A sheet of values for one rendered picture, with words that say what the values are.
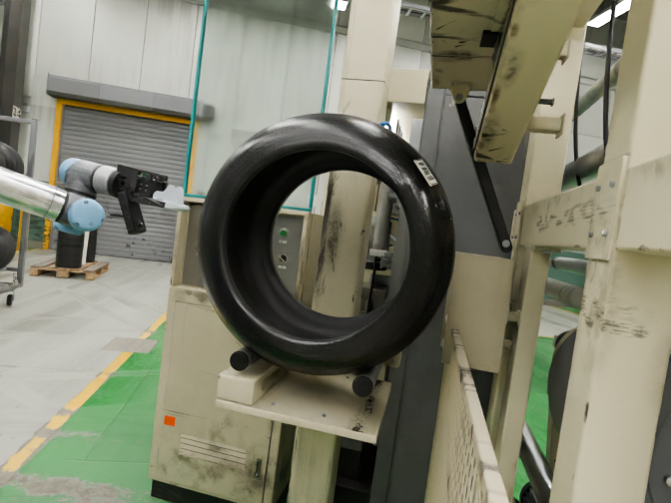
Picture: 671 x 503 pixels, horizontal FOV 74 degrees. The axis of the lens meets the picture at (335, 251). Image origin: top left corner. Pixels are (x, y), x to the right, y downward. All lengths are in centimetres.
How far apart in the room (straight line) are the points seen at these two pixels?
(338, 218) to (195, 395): 102
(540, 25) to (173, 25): 1040
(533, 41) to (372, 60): 62
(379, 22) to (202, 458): 171
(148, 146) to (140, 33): 232
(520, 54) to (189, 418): 171
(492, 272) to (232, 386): 70
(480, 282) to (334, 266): 41
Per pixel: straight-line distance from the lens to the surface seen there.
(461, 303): 122
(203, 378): 193
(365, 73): 138
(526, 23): 85
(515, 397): 131
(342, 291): 131
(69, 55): 1133
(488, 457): 55
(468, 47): 108
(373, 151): 91
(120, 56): 1104
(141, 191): 122
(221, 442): 198
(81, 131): 1090
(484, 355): 125
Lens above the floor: 122
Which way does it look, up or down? 3 degrees down
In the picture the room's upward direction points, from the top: 8 degrees clockwise
